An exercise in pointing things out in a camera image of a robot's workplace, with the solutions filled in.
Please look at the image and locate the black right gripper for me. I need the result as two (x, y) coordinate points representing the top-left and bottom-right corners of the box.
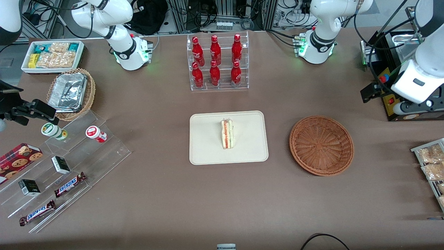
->
(0, 99), (57, 126)

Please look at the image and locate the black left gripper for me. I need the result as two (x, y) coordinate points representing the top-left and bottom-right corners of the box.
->
(360, 82), (386, 104)

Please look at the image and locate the triangular sandwich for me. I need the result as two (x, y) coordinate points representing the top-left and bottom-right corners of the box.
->
(221, 118), (236, 150)

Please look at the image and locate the aluminium foil tray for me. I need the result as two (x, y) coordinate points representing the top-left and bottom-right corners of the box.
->
(48, 72), (88, 113)

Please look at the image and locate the light wicker basket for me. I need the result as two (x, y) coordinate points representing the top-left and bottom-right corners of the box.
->
(46, 68), (96, 122)

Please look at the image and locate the grey tray of snack bags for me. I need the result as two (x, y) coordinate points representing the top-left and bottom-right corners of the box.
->
(411, 138), (444, 213)

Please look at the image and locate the brown wicker basket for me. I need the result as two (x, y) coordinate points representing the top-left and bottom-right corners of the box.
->
(289, 115), (355, 176)

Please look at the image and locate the beige plastic tray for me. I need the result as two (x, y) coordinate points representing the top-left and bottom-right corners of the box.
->
(189, 110), (269, 165)

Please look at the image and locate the black machine with yellow panel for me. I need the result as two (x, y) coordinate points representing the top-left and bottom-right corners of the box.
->
(360, 30), (444, 122)

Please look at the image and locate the green lid white bottle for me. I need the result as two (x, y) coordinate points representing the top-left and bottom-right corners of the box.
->
(41, 123), (68, 141)

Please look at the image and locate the white snack bin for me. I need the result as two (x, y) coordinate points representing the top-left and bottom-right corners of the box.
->
(21, 40), (86, 75)

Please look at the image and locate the clear bag of crackers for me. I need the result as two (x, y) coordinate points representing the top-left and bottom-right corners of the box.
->
(49, 42), (70, 53)
(55, 51), (76, 68)
(36, 52), (58, 68)

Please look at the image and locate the red lid white bottle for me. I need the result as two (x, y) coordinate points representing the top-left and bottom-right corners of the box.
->
(86, 126), (108, 143)

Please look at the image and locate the small black box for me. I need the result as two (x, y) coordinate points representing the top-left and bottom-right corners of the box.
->
(18, 179), (41, 197)
(51, 156), (71, 175)

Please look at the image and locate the red cookie box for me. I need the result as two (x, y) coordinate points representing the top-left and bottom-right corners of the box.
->
(0, 143), (44, 185)

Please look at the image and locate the clear acrylic stepped display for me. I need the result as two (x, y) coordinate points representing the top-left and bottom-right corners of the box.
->
(0, 110), (132, 234)

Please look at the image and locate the brown snickers bar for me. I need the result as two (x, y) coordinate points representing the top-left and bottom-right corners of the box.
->
(54, 172), (87, 198)
(19, 200), (56, 227)

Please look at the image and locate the clear bag of snacks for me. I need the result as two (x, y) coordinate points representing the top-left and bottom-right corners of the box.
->
(421, 162), (444, 181)
(417, 144), (444, 164)

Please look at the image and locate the red cola bottle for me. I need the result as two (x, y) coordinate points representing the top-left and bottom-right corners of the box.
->
(192, 62), (204, 89)
(192, 36), (205, 66)
(210, 60), (221, 87)
(210, 35), (222, 66)
(231, 61), (242, 87)
(232, 34), (243, 64)

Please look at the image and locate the black bag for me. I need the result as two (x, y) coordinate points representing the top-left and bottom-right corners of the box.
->
(129, 0), (169, 36)

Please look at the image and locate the clear acrylic bottle rack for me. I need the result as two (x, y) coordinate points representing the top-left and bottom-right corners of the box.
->
(187, 31), (249, 91)

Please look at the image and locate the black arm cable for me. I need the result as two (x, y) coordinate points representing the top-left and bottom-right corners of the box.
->
(354, 0), (425, 87)

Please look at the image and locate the black cable loop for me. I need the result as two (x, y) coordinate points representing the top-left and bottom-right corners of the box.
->
(300, 233), (351, 250)

